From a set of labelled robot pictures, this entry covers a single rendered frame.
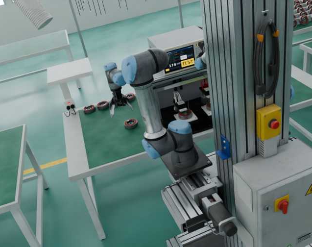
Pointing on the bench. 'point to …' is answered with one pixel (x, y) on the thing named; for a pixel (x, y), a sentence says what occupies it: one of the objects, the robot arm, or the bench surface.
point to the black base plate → (202, 120)
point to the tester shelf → (159, 78)
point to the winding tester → (178, 42)
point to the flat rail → (180, 83)
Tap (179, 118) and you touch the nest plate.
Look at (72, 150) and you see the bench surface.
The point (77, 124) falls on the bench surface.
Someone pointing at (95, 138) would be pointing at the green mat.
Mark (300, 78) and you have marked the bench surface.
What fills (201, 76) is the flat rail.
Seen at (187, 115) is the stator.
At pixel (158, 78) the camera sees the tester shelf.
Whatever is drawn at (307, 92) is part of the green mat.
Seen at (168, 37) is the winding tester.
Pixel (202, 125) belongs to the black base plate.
